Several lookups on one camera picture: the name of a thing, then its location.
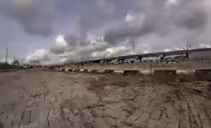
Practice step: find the row of dark trees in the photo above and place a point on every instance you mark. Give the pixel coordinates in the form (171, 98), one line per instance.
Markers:
(3, 66)

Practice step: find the black and white kerb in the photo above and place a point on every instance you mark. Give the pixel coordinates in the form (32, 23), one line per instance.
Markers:
(131, 71)

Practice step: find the pole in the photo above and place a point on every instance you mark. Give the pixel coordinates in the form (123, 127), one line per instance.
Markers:
(6, 56)

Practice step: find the brown brick paved road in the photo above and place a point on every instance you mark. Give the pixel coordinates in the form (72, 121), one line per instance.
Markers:
(76, 103)

